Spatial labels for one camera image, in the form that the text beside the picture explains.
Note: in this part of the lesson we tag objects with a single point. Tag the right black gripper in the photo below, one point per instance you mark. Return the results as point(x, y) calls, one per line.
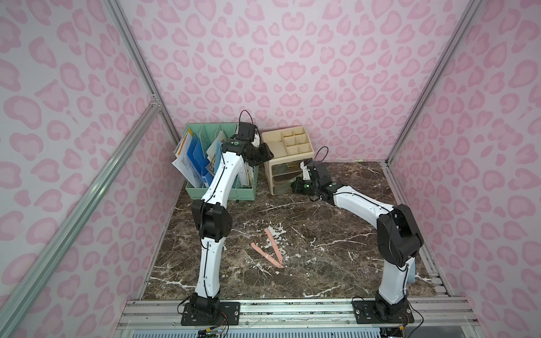
point(311, 175)

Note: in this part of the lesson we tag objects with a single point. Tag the pink fruit knife left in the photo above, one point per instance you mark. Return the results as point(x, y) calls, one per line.
point(269, 258)

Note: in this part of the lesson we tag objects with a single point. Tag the pink fruit knife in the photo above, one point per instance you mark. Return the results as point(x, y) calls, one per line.
point(277, 251)
point(269, 258)

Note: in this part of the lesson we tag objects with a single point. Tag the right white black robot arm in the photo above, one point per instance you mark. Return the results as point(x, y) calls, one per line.
point(398, 237)

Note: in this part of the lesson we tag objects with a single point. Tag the blue folders in organizer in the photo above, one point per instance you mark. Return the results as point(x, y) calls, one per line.
point(204, 169)

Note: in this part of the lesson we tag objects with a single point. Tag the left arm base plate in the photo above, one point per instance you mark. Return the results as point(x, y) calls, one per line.
point(211, 313)

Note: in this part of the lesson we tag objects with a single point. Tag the green file organizer box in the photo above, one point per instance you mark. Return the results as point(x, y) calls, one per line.
point(212, 135)

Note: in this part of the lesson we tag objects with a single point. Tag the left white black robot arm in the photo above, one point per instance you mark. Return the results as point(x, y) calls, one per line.
point(211, 217)

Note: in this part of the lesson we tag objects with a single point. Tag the pink fruit knife right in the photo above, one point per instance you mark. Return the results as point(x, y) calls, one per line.
point(277, 251)

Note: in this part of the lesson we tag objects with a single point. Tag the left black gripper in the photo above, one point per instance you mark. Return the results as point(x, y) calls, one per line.
point(262, 153)

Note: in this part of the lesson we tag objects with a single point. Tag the aluminium front rail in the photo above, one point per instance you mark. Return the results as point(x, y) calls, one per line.
point(310, 317)

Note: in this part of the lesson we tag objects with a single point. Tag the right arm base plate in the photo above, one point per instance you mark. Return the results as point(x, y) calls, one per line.
point(380, 312)

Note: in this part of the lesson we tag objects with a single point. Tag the beige three-drawer organizer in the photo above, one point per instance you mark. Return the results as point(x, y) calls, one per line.
point(290, 147)

